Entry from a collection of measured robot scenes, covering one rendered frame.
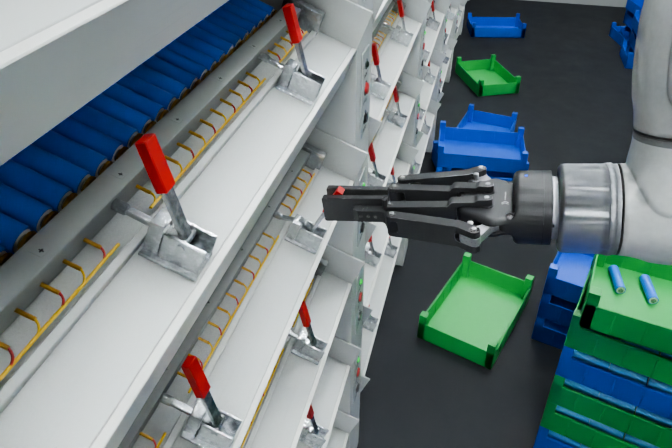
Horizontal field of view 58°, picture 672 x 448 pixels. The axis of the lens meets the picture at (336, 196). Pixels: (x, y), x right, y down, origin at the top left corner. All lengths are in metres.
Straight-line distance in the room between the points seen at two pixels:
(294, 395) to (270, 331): 0.20
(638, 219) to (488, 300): 1.18
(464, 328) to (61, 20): 1.50
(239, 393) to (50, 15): 0.40
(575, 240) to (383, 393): 0.97
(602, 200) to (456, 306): 1.15
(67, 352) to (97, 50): 0.16
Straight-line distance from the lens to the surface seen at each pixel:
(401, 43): 1.32
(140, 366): 0.36
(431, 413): 1.49
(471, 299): 1.76
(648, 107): 0.60
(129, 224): 0.43
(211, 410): 0.52
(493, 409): 1.53
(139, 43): 0.32
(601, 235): 0.62
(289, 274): 0.68
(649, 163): 0.61
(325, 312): 0.90
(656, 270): 1.32
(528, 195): 0.62
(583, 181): 0.62
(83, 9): 0.27
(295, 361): 0.84
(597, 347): 1.23
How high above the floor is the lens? 1.19
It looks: 34 degrees down
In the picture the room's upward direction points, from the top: straight up
